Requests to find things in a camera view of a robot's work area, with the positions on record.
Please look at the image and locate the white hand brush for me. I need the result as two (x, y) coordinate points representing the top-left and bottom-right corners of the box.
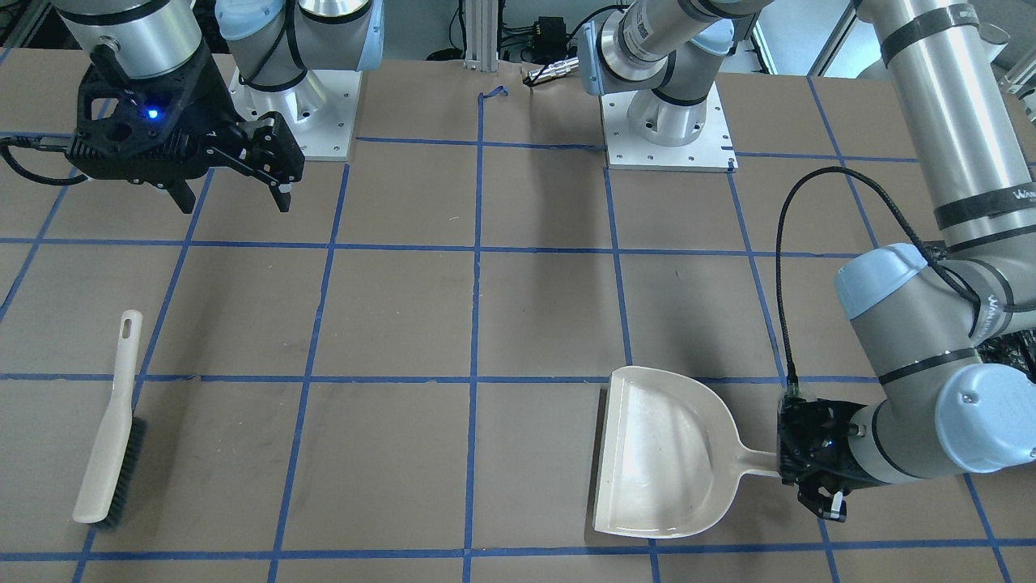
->
(73, 309), (146, 528)

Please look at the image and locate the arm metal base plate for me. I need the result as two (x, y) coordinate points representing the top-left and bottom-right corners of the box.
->
(229, 70), (365, 161)
(600, 84), (739, 172)

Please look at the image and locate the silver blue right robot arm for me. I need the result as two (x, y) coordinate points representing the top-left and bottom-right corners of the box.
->
(54, 1), (384, 214)

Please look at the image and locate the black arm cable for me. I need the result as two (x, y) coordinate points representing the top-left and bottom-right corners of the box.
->
(775, 166), (984, 389)
(0, 134), (86, 185)

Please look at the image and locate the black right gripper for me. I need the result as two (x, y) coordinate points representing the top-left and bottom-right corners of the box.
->
(66, 43), (306, 215)

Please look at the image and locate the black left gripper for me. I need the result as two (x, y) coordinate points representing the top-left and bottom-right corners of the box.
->
(777, 396), (871, 521)

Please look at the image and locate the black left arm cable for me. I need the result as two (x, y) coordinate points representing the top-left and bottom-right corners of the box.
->
(775, 166), (984, 389)

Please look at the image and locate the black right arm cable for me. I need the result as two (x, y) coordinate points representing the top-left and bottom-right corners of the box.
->
(0, 134), (86, 185)

